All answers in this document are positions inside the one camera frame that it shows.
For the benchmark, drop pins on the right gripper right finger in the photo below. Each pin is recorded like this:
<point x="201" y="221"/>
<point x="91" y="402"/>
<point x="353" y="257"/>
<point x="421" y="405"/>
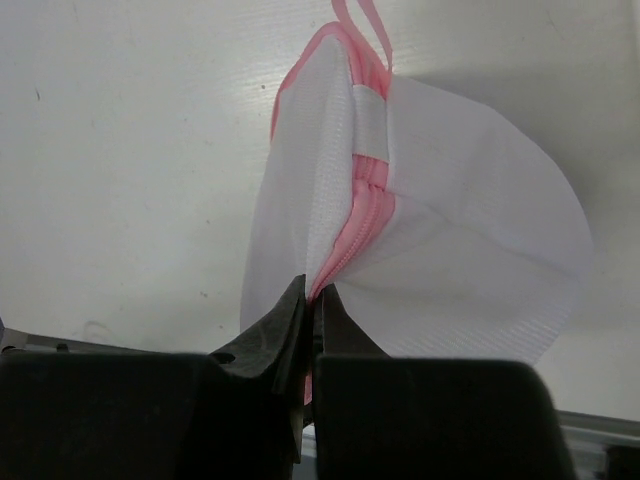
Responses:
<point x="335" y="333"/>

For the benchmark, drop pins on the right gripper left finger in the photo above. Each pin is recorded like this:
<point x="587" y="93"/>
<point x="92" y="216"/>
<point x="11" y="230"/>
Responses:
<point x="265" y="371"/>

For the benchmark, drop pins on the white mesh laundry bag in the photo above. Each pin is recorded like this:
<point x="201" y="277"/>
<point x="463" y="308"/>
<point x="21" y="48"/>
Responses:
<point x="446" y="231"/>

